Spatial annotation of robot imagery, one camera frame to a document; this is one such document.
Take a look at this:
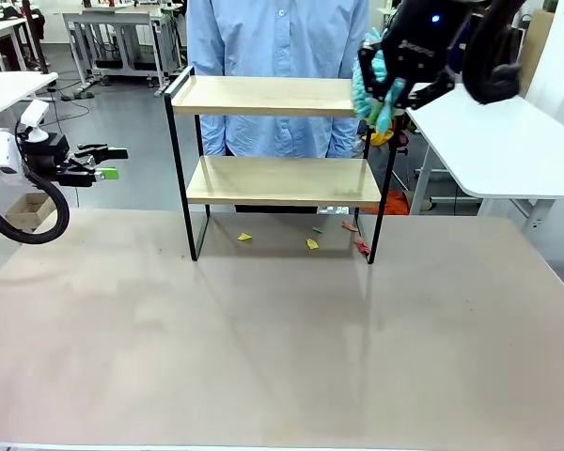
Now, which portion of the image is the person's right forearm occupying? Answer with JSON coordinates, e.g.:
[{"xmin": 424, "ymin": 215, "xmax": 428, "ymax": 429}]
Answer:
[{"xmin": 187, "ymin": 60, "xmax": 231, "ymax": 157}]

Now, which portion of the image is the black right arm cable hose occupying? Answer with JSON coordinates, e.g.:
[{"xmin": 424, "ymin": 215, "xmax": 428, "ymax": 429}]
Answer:
[{"xmin": 462, "ymin": 0, "xmax": 523, "ymax": 105}]

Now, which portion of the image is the open cardboard box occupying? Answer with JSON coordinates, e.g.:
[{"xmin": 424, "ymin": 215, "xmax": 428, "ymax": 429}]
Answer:
[{"xmin": 4, "ymin": 193, "xmax": 57, "ymax": 234}]

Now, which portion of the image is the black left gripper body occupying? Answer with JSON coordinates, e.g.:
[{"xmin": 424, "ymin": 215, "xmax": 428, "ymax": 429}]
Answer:
[{"xmin": 21, "ymin": 133, "xmax": 77, "ymax": 188}]

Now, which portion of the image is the orange bag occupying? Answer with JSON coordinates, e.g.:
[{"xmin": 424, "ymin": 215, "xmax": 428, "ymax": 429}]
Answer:
[{"xmin": 384, "ymin": 190, "xmax": 413, "ymax": 216}]

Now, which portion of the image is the black floor cable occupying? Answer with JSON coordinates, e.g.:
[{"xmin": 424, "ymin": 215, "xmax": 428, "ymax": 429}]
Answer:
[{"xmin": 46, "ymin": 79, "xmax": 98, "ymax": 126}]

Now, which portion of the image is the person's left forearm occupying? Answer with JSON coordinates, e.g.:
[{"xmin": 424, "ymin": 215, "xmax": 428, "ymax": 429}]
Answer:
[{"xmin": 326, "ymin": 117, "xmax": 364, "ymax": 159}]

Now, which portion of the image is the teal microfiber duster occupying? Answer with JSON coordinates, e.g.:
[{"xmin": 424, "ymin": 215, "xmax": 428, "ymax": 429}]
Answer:
[{"xmin": 351, "ymin": 27, "xmax": 408, "ymax": 137}]

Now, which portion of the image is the black stand pole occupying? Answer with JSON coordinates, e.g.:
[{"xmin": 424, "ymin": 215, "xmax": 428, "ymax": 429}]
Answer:
[{"xmin": 21, "ymin": 0, "xmax": 48, "ymax": 76}]

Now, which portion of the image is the large white side table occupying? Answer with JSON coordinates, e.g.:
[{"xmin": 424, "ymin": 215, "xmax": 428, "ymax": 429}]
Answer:
[{"xmin": 406, "ymin": 82, "xmax": 564, "ymax": 236}]

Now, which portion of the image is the person in blue shirt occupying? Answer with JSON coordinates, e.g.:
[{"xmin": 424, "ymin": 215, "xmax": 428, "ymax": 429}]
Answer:
[{"xmin": 186, "ymin": 0, "xmax": 372, "ymax": 215}]

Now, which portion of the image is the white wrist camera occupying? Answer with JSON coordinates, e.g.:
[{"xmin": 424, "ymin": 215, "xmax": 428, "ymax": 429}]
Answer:
[{"xmin": 16, "ymin": 99, "xmax": 51, "ymax": 142}]

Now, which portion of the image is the white rounded table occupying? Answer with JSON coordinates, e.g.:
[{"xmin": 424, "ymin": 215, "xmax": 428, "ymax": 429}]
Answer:
[{"xmin": 0, "ymin": 71, "xmax": 59, "ymax": 132}]

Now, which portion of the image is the two-tier wooden shelf black frame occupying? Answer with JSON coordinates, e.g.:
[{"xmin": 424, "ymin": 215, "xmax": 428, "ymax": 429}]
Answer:
[{"xmin": 163, "ymin": 65, "xmax": 408, "ymax": 265}]

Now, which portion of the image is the white frame workbench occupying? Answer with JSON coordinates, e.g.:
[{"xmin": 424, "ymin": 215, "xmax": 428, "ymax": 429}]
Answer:
[{"xmin": 61, "ymin": 8, "xmax": 180, "ymax": 98}]

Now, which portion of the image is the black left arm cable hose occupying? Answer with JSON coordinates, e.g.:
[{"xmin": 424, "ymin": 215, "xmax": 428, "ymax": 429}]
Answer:
[{"xmin": 0, "ymin": 171, "xmax": 71, "ymax": 245}]

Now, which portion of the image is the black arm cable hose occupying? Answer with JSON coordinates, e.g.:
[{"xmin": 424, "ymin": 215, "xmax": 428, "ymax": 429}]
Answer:
[
  {"xmin": 0, "ymin": 171, "xmax": 71, "ymax": 245},
  {"xmin": 462, "ymin": 0, "xmax": 523, "ymax": 105}
]

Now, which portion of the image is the white background desk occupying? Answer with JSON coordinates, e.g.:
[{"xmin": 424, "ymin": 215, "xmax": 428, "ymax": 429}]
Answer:
[{"xmin": 0, "ymin": 16, "xmax": 46, "ymax": 71}]

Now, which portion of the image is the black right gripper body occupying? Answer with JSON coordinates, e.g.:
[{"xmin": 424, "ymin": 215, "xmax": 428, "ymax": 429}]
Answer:
[{"xmin": 380, "ymin": 0, "xmax": 474, "ymax": 84}]

